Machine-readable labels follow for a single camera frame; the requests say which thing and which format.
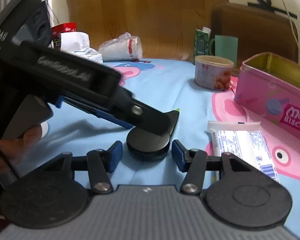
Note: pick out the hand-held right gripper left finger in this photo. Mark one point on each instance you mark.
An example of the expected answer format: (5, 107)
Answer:
(115, 155)

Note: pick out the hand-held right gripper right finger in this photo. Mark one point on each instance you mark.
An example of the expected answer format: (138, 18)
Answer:
(178, 155)

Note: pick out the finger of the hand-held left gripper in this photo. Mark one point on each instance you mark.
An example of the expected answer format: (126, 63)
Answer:
(115, 120)
(150, 121)

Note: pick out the black round compact case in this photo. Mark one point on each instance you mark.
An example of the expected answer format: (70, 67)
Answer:
(147, 146)

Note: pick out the person's left hand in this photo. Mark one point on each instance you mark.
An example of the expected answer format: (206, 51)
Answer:
(5, 155)

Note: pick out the white tissue pack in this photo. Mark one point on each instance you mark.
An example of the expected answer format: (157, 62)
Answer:
(75, 41)

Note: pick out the blue printed blanket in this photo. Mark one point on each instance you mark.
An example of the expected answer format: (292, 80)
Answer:
(165, 87)

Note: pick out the red snack box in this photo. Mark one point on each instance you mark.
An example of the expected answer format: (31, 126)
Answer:
(65, 27)

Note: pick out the white tube with blue print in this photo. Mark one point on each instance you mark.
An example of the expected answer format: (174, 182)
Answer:
(240, 140)

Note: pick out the round paper can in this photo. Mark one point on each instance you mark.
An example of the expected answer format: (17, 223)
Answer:
(210, 75)

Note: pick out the green drink carton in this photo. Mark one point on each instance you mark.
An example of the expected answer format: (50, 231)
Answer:
(201, 43)

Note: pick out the pink biscuit tin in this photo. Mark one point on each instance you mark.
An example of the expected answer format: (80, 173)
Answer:
(260, 97)

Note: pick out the green mug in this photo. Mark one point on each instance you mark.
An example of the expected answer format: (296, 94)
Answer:
(226, 48)

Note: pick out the wooden headboard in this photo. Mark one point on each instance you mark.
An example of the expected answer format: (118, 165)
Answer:
(152, 10)

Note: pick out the brown chair back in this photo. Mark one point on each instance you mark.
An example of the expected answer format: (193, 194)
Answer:
(255, 25)

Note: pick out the black tape strips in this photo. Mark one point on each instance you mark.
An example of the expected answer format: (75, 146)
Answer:
(272, 6)

